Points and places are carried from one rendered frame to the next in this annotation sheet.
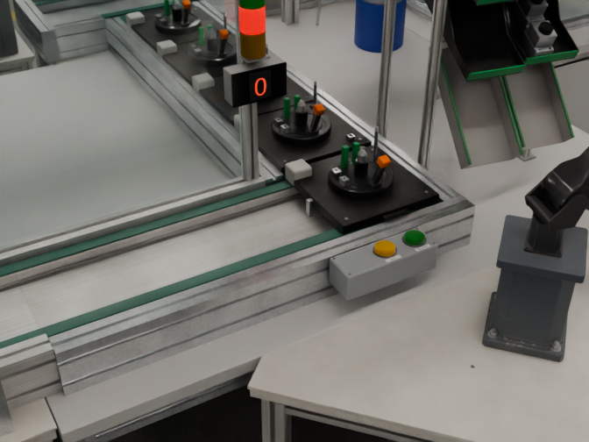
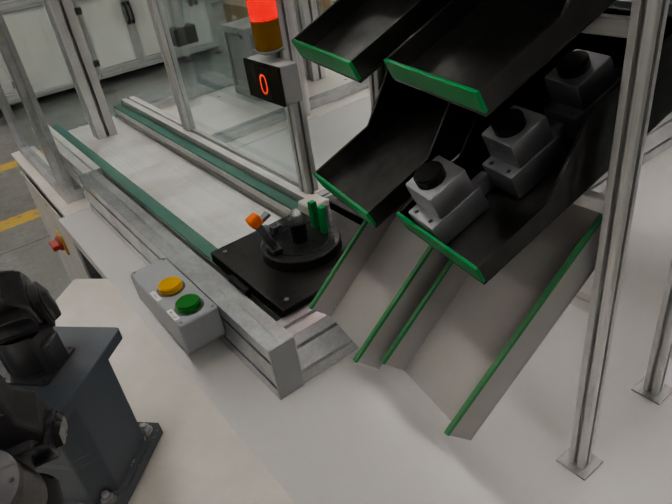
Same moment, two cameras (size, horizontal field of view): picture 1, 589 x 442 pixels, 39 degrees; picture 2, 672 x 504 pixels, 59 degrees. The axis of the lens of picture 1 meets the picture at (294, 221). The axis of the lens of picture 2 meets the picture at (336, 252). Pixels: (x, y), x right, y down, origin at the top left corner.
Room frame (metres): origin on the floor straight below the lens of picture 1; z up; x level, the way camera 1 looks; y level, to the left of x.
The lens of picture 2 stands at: (1.52, -1.02, 1.52)
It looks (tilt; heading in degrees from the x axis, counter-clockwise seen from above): 33 degrees down; 87
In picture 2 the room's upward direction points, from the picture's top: 9 degrees counter-clockwise
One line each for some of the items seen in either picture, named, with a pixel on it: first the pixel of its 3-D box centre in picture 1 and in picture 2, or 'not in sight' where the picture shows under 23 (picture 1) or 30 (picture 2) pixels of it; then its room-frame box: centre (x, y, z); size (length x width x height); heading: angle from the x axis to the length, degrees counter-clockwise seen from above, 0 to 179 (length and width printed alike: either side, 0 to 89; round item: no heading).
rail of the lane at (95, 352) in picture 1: (282, 281); (166, 253); (1.25, 0.02, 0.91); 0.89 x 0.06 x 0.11; 120
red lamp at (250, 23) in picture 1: (251, 17); (261, 3); (1.52, 0.08, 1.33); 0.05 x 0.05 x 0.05
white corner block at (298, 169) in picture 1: (298, 173); (314, 209); (1.55, -0.01, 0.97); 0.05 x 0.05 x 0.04; 30
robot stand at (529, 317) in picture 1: (534, 288); (69, 421); (1.18, -0.44, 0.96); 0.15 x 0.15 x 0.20; 72
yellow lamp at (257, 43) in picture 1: (252, 42); (266, 33); (1.52, 0.08, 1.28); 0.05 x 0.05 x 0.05
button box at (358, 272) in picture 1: (383, 262); (176, 301); (1.29, -0.17, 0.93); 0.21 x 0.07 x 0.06; 120
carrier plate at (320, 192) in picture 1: (360, 185); (302, 253); (1.51, -0.14, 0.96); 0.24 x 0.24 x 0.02; 30
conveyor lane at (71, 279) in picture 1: (230, 239); (236, 216); (1.39, 0.13, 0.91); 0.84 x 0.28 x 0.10; 120
